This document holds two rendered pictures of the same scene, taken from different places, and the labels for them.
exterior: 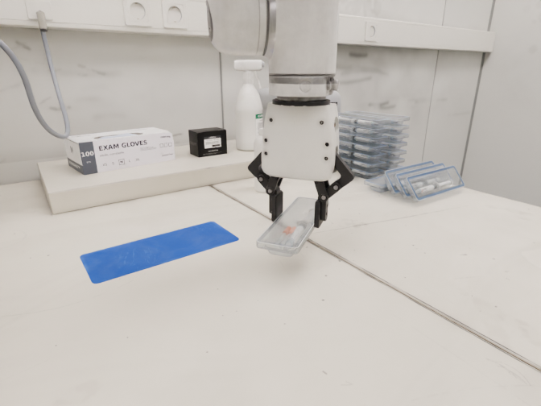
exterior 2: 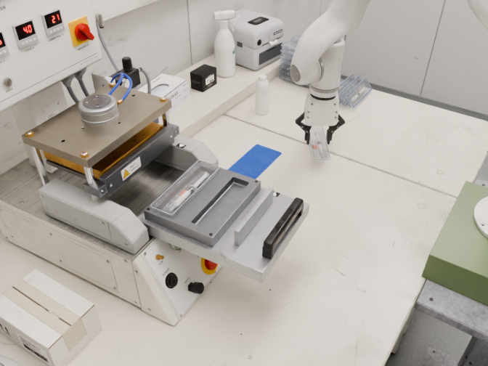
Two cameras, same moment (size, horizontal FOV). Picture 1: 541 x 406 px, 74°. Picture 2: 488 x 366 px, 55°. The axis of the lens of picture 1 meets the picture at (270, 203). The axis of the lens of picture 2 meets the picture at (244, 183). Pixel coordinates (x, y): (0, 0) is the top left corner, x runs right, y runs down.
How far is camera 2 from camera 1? 1.05 m
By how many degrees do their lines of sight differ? 26
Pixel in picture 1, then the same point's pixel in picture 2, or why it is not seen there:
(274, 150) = (312, 115)
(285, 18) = (327, 72)
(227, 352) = (322, 200)
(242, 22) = (313, 77)
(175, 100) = (163, 43)
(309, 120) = (330, 104)
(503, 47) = not seen: outside the picture
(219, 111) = (188, 41)
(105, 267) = not seen: hidden behind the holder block
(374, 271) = (351, 157)
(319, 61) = (336, 83)
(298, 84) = (328, 93)
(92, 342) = not seen: hidden behind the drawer
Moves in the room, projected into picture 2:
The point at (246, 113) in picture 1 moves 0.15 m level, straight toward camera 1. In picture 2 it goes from (226, 51) to (243, 67)
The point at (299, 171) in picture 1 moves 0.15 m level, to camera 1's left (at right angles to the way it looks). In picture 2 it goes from (323, 123) to (277, 133)
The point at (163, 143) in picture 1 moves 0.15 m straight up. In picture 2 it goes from (184, 89) to (181, 49)
